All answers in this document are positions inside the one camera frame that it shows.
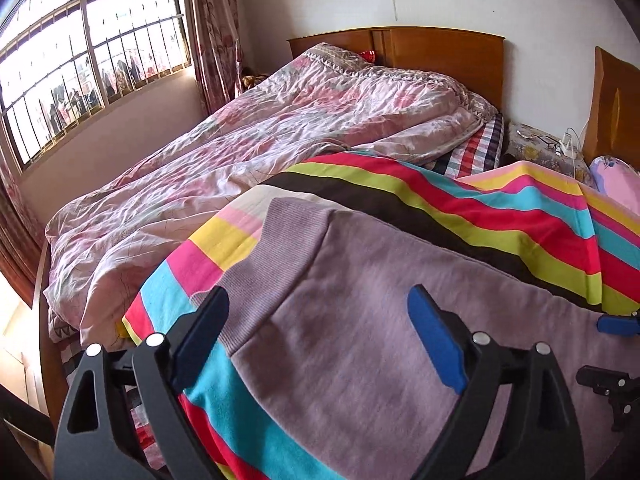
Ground lilac knit pants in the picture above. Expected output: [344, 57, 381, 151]
[220, 197, 639, 479]

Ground pink floral crumpled quilt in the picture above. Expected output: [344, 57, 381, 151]
[44, 42, 497, 347]

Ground rainbow striped blanket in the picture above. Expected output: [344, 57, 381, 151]
[124, 152, 639, 479]

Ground pink bed sheet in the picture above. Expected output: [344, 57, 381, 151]
[589, 155, 640, 214]

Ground cluttered bedside table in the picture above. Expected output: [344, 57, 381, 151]
[500, 122, 597, 188]

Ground white power strip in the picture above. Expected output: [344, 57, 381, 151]
[559, 127, 579, 159]

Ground right wooden headboard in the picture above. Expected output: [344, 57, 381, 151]
[582, 47, 640, 169]

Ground wooden headboard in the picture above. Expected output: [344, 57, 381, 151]
[582, 47, 640, 169]
[288, 26, 504, 108]

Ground red plaid bed sheet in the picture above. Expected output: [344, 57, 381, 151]
[425, 113, 506, 178]

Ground left wooden headboard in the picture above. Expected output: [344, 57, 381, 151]
[288, 26, 504, 108]

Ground floral pink curtain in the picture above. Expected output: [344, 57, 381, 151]
[183, 0, 242, 114]

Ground barred window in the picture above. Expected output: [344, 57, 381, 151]
[1, 0, 191, 169]

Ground wooden bed frame side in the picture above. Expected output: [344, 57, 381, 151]
[32, 242, 68, 428]

